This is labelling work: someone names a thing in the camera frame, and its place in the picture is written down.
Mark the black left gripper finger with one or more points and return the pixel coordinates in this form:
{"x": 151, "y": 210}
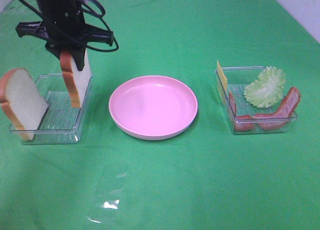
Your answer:
{"x": 78, "y": 55}

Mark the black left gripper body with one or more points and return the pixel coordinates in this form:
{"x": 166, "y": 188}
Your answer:
{"x": 69, "y": 24}

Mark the white bread slice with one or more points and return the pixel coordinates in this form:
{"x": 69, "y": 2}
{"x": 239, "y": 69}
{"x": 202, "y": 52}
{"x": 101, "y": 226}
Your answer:
{"x": 76, "y": 81}
{"x": 21, "y": 101}

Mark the bacon strip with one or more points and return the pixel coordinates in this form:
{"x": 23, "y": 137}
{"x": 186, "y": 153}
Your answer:
{"x": 275, "y": 120}
{"x": 240, "y": 122}

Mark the green lettuce leaf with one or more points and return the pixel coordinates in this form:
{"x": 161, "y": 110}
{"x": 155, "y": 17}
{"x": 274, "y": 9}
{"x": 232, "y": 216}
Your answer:
{"x": 267, "y": 89}

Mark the clear left plastic container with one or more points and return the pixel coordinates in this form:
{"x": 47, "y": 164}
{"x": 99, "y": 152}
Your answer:
{"x": 62, "y": 123}

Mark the clear plastic container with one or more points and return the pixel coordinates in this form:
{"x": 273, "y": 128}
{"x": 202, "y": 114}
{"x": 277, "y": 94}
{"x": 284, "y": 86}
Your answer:
{"x": 238, "y": 78}
{"x": 62, "y": 123}

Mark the leaning white bread slice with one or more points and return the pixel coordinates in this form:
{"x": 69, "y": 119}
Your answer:
{"x": 21, "y": 101}

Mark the pink round plate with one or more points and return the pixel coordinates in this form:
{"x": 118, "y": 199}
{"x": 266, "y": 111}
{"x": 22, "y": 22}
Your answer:
{"x": 153, "y": 107}

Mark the clear tape patch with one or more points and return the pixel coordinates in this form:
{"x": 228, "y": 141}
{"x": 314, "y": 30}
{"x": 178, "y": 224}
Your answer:
{"x": 107, "y": 195}

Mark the yellow cheese slice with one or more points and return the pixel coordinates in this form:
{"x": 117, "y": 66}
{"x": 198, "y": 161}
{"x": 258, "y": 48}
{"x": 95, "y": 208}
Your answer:
{"x": 222, "y": 82}

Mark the green tablecloth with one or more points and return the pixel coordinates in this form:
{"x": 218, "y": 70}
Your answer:
{"x": 205, "y": 178}

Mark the clear right plastic container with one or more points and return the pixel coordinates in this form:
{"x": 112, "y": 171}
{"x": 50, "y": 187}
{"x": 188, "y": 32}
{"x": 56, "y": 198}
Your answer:
{"x": 238, "y": 78}

